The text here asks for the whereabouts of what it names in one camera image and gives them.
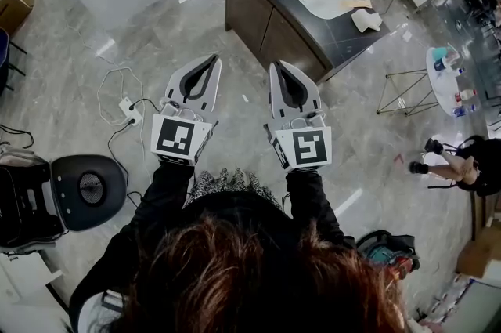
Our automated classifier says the cardboard box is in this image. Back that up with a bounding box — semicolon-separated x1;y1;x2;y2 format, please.
455;225;501;280
0;0;37;37

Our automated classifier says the black stool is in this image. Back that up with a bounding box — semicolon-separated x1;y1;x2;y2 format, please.
49;154;128;233

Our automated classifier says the white power strip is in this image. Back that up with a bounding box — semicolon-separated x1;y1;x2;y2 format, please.
118;96;144;128

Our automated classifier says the black cable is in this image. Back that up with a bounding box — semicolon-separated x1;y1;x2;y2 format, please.
106;98;161;207

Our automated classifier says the black backpack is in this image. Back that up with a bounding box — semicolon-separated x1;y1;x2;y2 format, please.
0;144;67;251

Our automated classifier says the blue chair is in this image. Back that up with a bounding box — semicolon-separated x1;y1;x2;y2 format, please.
0;27;29;93

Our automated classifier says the person's right forearm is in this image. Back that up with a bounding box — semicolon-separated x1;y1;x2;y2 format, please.
284;168;353;246

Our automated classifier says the white folded towel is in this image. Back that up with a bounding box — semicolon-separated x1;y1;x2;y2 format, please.
351;8;384;33

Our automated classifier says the blue and white mug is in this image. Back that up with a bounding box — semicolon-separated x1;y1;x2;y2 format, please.
432;56;452;73

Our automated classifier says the light wooden comb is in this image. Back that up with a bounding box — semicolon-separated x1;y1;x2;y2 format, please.
337;0;373;10

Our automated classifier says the dark vanity cabinet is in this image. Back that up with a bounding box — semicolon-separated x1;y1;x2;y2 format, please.
224;0;392;85

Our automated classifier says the person's speckled skirt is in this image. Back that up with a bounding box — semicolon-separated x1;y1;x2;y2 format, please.
186;166;283;209

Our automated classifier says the person's black top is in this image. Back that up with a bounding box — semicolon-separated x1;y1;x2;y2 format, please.
68;190;377;333

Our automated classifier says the teal and red vacuum cleaner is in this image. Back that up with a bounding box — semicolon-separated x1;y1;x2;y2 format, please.
355;229;422;278

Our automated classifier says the white round side table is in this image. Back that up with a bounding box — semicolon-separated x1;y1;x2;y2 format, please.
376;46;479;118

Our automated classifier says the clear water bottle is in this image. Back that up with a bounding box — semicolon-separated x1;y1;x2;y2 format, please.
451;103;478;118

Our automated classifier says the white cable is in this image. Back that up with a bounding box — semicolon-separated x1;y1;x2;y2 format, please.
95;66;146;125

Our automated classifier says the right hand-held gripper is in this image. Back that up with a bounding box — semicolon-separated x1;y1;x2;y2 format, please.
264;60;333;172

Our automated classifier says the person's left forearm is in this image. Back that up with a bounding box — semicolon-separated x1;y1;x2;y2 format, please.
135;160;196;230

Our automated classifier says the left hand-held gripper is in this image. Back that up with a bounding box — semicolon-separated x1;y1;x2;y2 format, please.
150;53;223;167

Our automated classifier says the red label bottle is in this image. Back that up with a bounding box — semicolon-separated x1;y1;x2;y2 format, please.
455;88;478;103

